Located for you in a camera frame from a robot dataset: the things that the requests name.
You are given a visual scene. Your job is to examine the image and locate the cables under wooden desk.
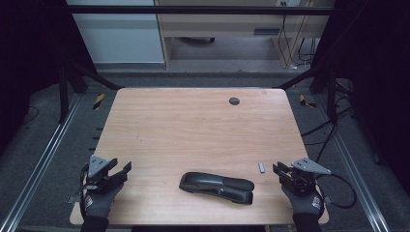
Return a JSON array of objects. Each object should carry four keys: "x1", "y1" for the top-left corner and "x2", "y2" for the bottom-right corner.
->
[{"x1": 278, "y1": 1, "x2": 319, "y2": 71}]

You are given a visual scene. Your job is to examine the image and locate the yellow and black tape strip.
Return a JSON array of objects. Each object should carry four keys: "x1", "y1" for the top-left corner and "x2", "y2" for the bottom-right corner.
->
[
  {"x1": 92, "y1": 93, "x2": 106, "y2": 111},
  {"x1": 299, "y1": 94, "x2": 318, "y2": 109}
]

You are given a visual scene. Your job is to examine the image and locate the person's left hand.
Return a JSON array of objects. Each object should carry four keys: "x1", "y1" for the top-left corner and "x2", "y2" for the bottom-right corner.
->
[{"x1": 81, "y1": 183, "x2": 126, "y2": 219}]

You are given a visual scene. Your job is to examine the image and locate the black floor cables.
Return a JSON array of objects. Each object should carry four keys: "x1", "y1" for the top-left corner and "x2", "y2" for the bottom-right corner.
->
[{"x1": 301, "y1": 79, "x2": 355, "y2": 164}]

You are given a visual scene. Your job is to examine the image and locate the hand-held gripper cable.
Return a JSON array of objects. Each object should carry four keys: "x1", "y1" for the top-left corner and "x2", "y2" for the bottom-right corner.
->
[
  {"x1": 79, "y1": 163, "x2": 91, "y2": 220},
  {"x1": 316, "y1": 188, "x2": 326, "y2": 212}
]

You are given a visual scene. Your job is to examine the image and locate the aluminium floor rail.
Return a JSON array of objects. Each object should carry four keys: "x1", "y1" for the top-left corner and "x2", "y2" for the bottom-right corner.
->
[
  {"x1": 313, "y1": 94, "x2": 392, "y2": 232},
  {"x1": 0, "y1": 92, "x2": 84, "y2": 232}
]

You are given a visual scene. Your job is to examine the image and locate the right hand-held gripper cable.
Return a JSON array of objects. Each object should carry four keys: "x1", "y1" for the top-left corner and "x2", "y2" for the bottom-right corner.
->
[{"x1": 316, "y1": 188, "x2": 326, "y2": 212}]

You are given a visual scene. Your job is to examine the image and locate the left hand-held gripper cable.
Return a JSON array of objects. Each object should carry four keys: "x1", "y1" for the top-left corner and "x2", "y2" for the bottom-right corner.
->
[{"x1": 79, "y1": 163, "x2": 91, "y2": 220}]

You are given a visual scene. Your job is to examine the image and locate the black horizontal frame bar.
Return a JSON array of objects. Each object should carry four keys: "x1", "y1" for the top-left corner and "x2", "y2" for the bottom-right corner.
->
[{"x1": 65, "y1": 4, "x2": 335, "y2": 15}]

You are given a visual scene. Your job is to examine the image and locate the black looped floor cable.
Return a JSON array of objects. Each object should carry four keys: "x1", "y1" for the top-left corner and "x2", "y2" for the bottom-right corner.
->
[{"x1": 318, "y1": 173, "x2": 358, "y2": 210}]

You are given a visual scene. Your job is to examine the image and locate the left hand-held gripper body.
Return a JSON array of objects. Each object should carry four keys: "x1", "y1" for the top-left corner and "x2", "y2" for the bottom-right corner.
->
[{"x1": 81, "y1": 155, "x2": 126, "y2": 195}]

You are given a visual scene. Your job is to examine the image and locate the black curtain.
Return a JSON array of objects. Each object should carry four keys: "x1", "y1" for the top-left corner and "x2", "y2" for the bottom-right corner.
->
[
  {"x1": 311, "y1": 0, "x2": 410, "y2": 189},
  {"x1": 0, "y1": 0, "x2": 97, "y2": 155}
]

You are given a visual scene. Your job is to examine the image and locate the light wooden desk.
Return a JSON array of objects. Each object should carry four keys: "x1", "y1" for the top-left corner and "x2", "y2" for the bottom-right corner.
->
[{"x1": 153, "y1": 0, "x2": 337, "y2": 70}]

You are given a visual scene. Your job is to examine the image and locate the white cabinet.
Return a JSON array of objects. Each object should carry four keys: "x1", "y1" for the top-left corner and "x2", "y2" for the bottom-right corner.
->
[{"x1": 65, "y1": 0, "x2": 165, "y2": 65}]

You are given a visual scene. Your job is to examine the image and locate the person's right hand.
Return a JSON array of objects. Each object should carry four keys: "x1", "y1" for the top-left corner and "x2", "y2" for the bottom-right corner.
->
[{"x1": 280, "y1": 185, "x2": 325, "y2": 217}]

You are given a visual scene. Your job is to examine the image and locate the black metal stand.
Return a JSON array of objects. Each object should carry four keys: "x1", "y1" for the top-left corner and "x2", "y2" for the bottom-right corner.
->
[
  {"x1": 273, "y1": 65, "x2": 338, "y2": 124},
  {"x1": 58, "y1": 62, "x2": 126, "y2": 124}
]

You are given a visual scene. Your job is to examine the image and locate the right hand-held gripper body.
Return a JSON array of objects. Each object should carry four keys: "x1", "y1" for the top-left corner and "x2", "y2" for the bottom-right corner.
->
[{"x1": 282, "y1": 157, "x2": 333, "y2": 197}]

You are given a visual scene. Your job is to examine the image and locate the thin black floor cable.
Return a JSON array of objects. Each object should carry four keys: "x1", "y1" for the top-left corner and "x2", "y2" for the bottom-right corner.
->
[{"x1": 21, "y1": 104, "x2": 41, "y2": 126}]

